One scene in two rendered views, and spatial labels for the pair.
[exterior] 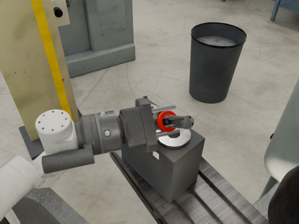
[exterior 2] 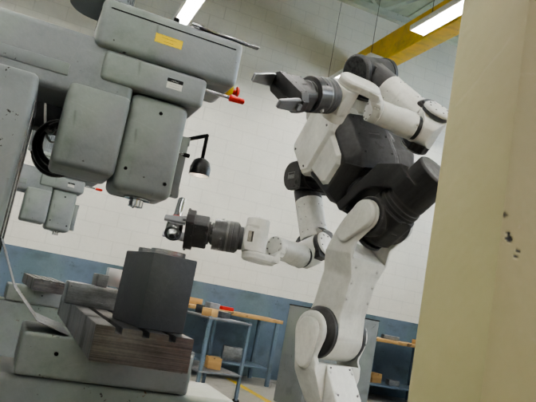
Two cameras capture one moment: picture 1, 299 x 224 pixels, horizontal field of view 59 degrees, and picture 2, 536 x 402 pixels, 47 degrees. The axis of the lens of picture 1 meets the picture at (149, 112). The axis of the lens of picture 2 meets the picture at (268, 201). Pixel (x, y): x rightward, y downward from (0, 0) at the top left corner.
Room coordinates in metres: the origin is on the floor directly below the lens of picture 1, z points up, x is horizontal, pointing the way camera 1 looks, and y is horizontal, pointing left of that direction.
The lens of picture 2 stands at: (2.04, 0.59, 1.05)
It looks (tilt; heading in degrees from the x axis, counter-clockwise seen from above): 10 degrees up; 193
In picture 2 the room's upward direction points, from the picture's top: 11 degrees clockwise
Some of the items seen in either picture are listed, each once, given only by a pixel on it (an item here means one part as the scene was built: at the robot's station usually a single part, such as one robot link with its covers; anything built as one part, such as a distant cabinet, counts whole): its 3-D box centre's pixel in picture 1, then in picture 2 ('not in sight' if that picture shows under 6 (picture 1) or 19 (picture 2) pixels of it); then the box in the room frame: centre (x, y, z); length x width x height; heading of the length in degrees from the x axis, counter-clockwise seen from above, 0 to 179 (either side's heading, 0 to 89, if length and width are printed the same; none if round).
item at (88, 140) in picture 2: not in sight; (88, 135); (0.30, -0.44, 1.47); 0.24 x 0.19 x 0.26; 34
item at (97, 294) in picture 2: not in sight; (120, 294); (0.09, -0.31, 0.99); 0.35 x 0.15 x 0.11; 124
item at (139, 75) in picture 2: not in sight; (148, 88); (0.22, -0.31, 1.68); 0.34 x 0.24 x 0.10; 124
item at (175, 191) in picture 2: not in sight; (177, 167); (0.14, -0.18, 1.44); 0.04 x 0.04 x 0.21; 34
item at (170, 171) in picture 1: (158, 148); (154, 288); (0.51, -0.03, 1.04); 0.22 x 0.12 x 0.20; 43
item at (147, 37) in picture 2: not in sight; (164, 54); (0.21, -0.29, 1.81); 0.47 x 0.26 x 0.16; 124
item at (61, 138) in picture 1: (71, 140); (246, 237); (0.36, 0.16, 1.22); 0.11 x 0.11 x 0.11; 17
